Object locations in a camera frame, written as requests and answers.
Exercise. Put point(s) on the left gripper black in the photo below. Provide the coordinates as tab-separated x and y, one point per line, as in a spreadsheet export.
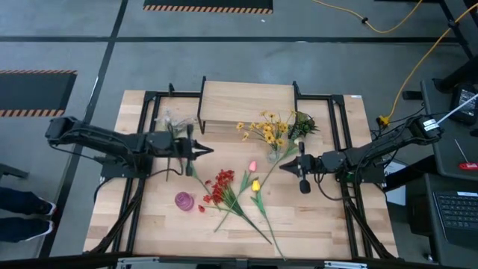
183	147

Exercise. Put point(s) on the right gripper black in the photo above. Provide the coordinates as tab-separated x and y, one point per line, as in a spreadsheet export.
310	164

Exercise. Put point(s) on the clear glass vase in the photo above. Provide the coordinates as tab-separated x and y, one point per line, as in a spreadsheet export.
273	157

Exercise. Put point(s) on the red artificial flower bunch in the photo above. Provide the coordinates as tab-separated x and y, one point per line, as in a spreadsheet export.
224	179

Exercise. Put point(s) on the white artificial flower bunch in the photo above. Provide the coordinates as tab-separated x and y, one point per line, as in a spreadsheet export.
178	123

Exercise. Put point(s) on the yellow artificial flower bunch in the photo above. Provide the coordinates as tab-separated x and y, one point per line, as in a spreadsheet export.
269	136

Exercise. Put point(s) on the pink artificial tulip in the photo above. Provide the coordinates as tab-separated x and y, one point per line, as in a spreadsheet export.
252	166

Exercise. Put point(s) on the yellow artificial tulip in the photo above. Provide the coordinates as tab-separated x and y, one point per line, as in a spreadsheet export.
255	185

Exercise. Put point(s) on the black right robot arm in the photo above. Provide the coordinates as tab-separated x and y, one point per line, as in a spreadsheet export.
381	149

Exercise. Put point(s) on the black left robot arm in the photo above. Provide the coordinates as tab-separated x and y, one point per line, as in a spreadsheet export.
104	142

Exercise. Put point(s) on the wooden shelf with black legs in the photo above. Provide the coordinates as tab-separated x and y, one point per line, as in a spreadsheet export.
231	102

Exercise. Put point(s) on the purple ribbed glass vase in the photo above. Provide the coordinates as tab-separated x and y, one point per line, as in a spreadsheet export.
184	201

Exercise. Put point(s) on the loose red flower petal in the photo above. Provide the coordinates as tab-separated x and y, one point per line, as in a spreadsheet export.
201	208

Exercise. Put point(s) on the white box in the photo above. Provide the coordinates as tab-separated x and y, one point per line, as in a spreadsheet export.
396	194

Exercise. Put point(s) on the black power adapter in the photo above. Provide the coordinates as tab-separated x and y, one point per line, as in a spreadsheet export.
412	95

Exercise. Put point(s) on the black striped floor mat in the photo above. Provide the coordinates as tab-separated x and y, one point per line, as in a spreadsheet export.
209	3
33	89

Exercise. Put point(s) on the person's shoe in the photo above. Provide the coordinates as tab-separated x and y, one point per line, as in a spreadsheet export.
41	231
46	208

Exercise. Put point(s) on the black keyboard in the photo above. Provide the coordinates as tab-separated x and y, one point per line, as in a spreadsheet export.
457	216

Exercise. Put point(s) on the black tablet screen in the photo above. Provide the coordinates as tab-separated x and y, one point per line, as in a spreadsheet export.
465	102

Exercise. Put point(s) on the black stand leg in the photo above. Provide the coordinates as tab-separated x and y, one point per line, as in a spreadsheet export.
457	28
455	76

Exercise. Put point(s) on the grey chair leg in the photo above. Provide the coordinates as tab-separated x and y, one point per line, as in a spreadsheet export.
13	172

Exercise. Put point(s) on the black metal table frame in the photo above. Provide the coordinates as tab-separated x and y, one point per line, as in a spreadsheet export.
179	94

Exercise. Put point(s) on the silver metal bracket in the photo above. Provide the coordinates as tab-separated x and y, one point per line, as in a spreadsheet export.
138	261
345	265

